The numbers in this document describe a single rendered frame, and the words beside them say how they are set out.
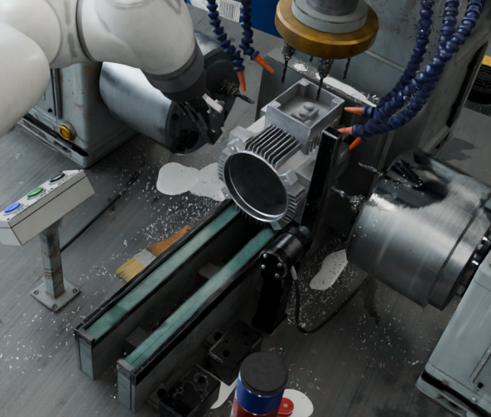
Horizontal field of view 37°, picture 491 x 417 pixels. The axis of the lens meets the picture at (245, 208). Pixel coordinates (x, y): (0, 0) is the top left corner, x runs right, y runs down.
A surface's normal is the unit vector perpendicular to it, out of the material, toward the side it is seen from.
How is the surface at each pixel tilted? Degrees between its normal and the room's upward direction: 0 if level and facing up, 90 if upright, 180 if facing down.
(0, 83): 64
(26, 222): 54
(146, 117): 88
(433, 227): 43
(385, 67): 90
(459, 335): 90
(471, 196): 2
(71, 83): 90
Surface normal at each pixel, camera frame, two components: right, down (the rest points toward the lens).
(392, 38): -0.60, 0.53
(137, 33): 0.06, 0.84
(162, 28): 0.63, 0.59
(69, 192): 0.71, 0.00
